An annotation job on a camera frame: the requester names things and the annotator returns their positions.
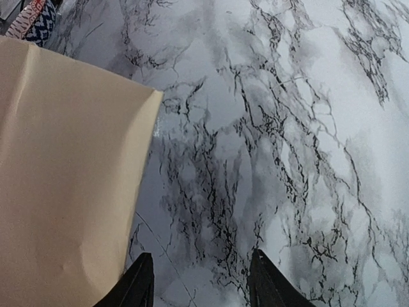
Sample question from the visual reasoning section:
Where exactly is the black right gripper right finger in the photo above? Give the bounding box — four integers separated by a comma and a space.
248, 249, 314, 307

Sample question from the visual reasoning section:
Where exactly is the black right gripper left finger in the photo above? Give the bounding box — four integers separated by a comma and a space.
95, 252, 154, 307

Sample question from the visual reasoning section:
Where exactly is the brown paper takeout bag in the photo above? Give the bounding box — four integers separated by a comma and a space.
1, 36, 162, 306

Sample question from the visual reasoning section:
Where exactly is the red patterned bowl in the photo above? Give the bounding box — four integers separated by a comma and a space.
5, 0, 61, 47

